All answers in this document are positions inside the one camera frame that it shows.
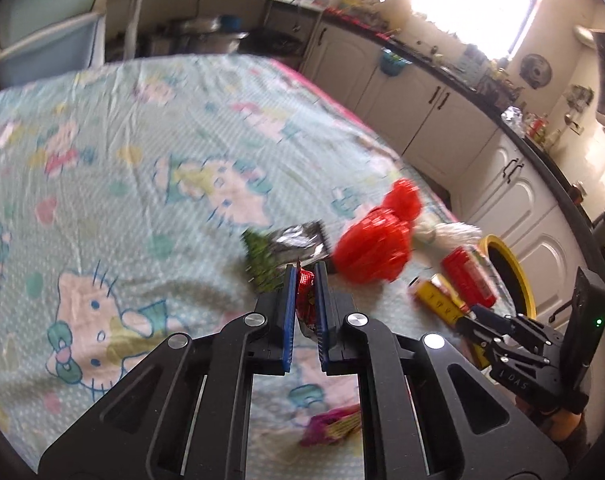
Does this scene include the red cylindrical snack pack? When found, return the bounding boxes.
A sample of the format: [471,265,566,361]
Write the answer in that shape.
[441,246,498,309]

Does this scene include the yellow snack box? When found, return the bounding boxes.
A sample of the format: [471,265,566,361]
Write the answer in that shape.
[409,273,471,327]

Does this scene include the red plastic bag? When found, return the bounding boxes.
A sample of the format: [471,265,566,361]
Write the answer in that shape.
[332,178,422,285]

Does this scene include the small red snack wrapper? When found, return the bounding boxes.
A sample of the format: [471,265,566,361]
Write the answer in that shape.
[296,266,317,332]

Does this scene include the yellow rimmed trash bin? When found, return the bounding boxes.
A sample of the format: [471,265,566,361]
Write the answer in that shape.
[479,234,537,318]

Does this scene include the white kitchen cabinets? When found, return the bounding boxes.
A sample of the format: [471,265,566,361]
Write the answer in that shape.
[302,22,583,324]

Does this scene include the black kitchen countertop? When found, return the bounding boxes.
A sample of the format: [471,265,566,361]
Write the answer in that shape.
[322,8,605,261]

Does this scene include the person's right hand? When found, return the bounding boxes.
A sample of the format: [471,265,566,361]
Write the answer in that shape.
[515,396,587,444]

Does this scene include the pink yellow candy wrapper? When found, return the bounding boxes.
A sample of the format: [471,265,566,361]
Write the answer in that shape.
[300,404,361,448]

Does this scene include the crumpled white tissue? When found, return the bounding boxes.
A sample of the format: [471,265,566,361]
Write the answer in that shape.
[413,222,483,252]

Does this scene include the silver green snack wrapper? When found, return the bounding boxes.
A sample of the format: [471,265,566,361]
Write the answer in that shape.
[242,221,331,292]

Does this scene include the Hello Kitty bed sheet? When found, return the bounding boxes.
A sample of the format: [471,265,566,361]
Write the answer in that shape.
[0,55,417,479]

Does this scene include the blue hanging basket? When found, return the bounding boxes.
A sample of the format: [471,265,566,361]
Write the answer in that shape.
[379,49,412,77]

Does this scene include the steel cooking pot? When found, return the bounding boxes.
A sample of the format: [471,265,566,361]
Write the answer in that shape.
[169,16,248,54]

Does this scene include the light blue drawer unit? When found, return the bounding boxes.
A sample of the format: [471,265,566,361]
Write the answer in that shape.
[0,0,107,91]

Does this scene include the wall exhaust fan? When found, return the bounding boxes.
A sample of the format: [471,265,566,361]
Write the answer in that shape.
[519,53,553,89]

